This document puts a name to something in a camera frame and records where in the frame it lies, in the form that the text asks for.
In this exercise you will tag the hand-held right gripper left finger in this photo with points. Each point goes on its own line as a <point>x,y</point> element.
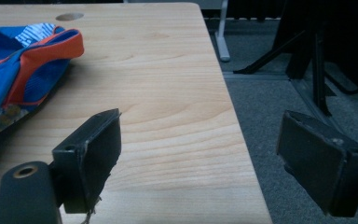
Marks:
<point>90,161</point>

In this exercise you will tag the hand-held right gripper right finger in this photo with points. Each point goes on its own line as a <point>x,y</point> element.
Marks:
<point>317,155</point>

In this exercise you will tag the blue and orange garment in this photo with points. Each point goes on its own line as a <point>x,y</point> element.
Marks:
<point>18,71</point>

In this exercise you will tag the black stand base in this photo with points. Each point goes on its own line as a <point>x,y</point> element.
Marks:
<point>307,59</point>

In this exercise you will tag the white table leg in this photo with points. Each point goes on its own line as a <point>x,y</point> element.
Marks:
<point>223,34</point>

